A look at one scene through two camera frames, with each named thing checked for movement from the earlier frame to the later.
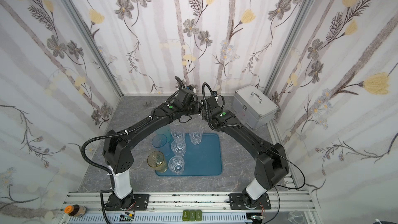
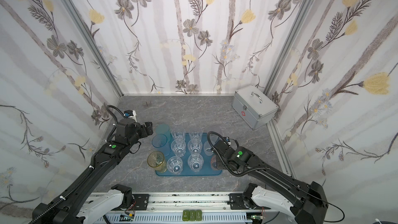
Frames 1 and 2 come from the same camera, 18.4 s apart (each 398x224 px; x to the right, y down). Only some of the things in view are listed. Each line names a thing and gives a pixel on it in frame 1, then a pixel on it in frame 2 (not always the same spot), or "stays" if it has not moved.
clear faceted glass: (176, 164) stays
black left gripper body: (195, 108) -> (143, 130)
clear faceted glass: (178, 133) stays
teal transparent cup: (164, 130) stays
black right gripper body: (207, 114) -> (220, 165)
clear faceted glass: (178, 147) stays
